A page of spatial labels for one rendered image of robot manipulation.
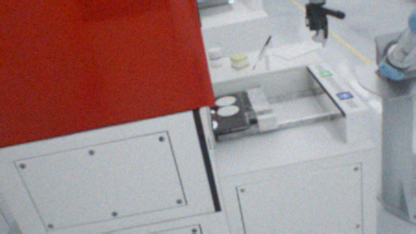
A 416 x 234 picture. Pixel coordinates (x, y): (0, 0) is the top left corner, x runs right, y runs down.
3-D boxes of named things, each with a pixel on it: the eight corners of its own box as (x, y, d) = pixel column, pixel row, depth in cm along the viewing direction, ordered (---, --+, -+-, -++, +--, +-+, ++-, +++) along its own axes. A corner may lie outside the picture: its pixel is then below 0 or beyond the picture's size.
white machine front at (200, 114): (215, 212, 144) (192, 111, 127) (203, 110, 217) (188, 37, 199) (224, 210, 144) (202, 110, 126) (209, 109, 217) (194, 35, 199)
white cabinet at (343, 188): (248, 316, 199) (218, 179, 162) (227, 192, 285) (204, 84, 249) (380, 292, 197) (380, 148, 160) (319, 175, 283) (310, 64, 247)
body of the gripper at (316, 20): (305, 28, 189) (303, 2, 184) (324, 24, 189) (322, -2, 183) (310, 32, 182) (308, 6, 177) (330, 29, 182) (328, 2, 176)
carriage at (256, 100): (260, 131, 181) (259, 125, 180) (247, 97, 214) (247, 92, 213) (278, 128, 181) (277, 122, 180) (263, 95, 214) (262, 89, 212)
